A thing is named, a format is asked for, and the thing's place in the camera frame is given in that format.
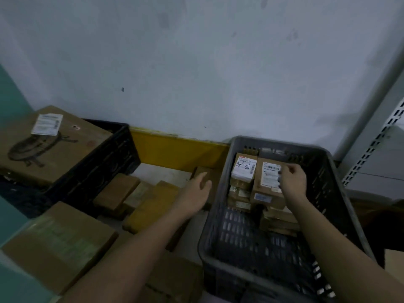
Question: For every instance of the person's right hand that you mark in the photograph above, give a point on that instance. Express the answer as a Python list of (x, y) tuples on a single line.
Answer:
[(295, 184)]

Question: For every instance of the person's left hand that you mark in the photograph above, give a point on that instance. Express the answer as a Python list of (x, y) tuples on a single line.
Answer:
[(192, 195)]

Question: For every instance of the person's right fingers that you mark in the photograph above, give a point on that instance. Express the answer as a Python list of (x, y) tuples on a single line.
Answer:
[(284, 173)]

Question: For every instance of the person's left thumb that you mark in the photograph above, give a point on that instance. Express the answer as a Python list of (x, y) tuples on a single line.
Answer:
[(206, 189)]

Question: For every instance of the small plain brown box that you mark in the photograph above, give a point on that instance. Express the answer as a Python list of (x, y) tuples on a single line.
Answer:
[(212, 175)]

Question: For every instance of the brown box with white label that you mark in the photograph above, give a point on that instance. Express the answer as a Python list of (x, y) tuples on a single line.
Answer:
[(265, 186)]

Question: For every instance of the person's right forearm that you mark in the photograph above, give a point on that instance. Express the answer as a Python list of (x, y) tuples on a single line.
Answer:
[(341, 252)]

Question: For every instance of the person's left forearm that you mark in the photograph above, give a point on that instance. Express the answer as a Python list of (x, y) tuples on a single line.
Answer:
[(132, 255)]

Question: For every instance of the small brown cardboard box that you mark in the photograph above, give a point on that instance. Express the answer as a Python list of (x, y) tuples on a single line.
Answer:
[(240, 189), (239, 205)]

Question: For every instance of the brown box with handwritten label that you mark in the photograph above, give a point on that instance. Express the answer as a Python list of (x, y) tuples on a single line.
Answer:
[(243, 168)]

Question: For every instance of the flat brown cardboard box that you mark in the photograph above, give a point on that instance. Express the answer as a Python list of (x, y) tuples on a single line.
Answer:
[(277, 215), (277, 229)]

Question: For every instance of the long brown cardboard box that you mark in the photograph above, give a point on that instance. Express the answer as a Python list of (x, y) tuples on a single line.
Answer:
[(139, 197), (116, 192), (151, 208)]

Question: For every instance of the grey plastic crate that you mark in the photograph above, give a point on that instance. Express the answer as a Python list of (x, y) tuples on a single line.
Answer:
[(252, 249)]

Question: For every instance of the white perforated shelf upright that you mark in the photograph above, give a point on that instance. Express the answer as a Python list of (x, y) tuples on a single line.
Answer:
[(372, 145)]

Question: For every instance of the wide brown cardboard box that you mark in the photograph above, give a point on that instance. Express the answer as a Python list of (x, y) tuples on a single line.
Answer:
[(173, 280)]

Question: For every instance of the black plastic crate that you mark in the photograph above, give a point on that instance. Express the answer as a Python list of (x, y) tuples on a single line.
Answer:
[(110, 164)]

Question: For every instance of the pale cardboard box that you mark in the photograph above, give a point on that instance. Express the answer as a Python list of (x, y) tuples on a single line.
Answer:
[(395, 265)]

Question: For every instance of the large taped cardboard box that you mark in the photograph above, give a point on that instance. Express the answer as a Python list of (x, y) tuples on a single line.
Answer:
[(60, 246)]

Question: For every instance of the large cardboard box with drawing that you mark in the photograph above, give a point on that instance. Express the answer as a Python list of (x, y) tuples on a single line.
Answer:
[(50, 148)]

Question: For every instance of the white paper label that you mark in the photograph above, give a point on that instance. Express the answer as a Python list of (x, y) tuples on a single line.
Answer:
[(46, 124)]

